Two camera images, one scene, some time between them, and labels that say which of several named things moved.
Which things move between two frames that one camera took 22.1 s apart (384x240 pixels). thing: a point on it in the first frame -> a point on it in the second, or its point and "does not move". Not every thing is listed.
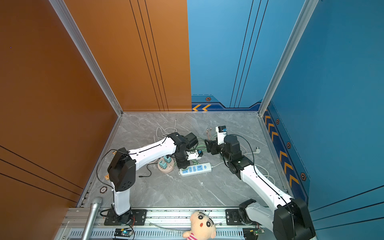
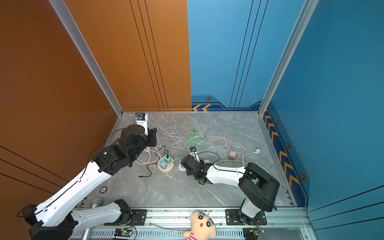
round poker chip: x=103 y=189 does not move
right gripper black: x=211 y=144 -> x=188 y=173
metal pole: x=93 y=215 does not move
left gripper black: x=184 y=165 -> x=152 y=137
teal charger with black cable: x=167 y=159 does not move
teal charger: x=162 y=164 does not move
